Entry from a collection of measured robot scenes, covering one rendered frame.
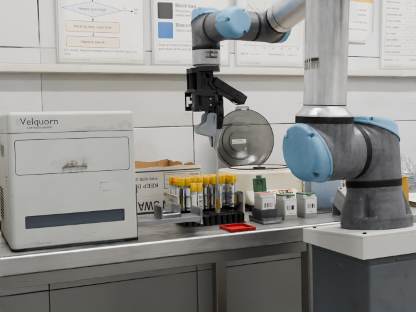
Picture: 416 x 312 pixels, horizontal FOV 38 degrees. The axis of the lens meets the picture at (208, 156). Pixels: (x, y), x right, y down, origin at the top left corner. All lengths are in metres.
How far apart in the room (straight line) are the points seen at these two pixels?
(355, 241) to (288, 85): 1.21
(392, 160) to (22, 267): 0.80
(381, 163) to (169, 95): 1.02
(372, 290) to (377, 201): 0.18
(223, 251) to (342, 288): 0.34
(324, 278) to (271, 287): 1.02
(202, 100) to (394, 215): 0.58
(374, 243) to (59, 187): 0.67
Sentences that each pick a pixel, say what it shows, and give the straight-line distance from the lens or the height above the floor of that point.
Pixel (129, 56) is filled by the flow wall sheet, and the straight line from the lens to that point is 2.07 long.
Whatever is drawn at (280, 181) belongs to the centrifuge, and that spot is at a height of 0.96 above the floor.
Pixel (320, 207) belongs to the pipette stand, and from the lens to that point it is 1.77.
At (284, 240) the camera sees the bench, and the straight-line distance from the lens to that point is 1.53.
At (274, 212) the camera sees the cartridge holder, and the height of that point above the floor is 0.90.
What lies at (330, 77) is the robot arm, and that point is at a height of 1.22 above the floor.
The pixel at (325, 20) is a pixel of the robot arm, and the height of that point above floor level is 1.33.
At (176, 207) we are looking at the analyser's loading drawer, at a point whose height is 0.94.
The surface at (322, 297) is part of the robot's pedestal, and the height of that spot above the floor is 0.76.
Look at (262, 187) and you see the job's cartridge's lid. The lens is 1.64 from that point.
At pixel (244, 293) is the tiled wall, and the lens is 2.30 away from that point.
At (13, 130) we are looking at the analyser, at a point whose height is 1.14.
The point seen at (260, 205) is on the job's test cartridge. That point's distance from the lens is 1.59.
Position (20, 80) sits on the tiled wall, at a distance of 1.99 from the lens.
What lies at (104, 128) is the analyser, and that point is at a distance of 1.37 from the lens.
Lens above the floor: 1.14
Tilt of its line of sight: 3 degrees down
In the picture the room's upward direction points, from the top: 1 degrees counter-clockwise
